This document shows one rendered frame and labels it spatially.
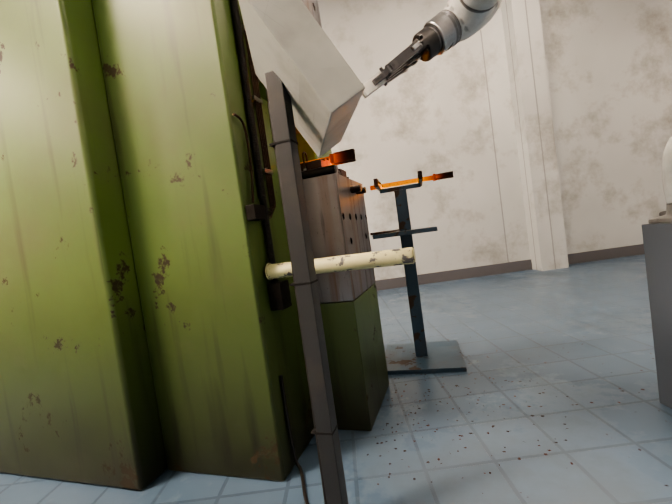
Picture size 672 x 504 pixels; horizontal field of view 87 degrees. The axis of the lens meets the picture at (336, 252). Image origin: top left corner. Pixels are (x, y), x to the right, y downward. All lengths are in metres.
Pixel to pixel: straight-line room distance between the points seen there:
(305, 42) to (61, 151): 0.90
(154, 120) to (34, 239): 0.56
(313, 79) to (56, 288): 1.07
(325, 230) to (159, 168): 0.56
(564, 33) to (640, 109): 1.25
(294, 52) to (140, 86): 0.71
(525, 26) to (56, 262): 4.75
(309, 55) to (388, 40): 4.11
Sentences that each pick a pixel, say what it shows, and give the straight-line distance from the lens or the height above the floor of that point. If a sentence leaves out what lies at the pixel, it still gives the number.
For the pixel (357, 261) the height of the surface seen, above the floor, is 0.62.
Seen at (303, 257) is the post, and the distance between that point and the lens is 0.80.
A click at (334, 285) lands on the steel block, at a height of 0.53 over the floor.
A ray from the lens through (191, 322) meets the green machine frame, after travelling 1.21.
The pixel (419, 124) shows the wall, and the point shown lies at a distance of 4.51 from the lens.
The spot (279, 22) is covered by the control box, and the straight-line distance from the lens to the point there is 0.75.
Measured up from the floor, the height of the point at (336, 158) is 1.00.
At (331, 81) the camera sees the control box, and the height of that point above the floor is 0.97.
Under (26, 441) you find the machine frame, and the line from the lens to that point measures 1.78.
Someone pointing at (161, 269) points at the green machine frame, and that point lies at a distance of 1.25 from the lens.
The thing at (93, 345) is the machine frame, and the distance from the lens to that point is 1.36.
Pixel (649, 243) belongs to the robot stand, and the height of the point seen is 0.54.
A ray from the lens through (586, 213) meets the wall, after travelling 5.13.
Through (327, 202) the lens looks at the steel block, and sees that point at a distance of 1.24.
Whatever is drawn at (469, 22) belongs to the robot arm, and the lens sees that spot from 1.12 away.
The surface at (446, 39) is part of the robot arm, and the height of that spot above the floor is 1.16.
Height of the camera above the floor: 0.70
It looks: 2 degrees down
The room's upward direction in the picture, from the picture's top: 8 degrees counter-clockwise
